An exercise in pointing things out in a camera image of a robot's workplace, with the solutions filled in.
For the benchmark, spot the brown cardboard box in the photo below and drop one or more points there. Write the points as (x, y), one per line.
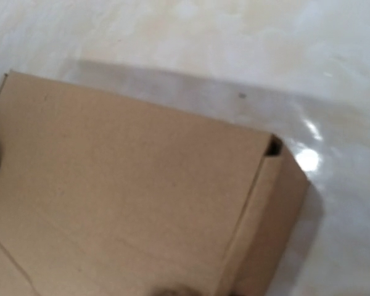
(102, 194)

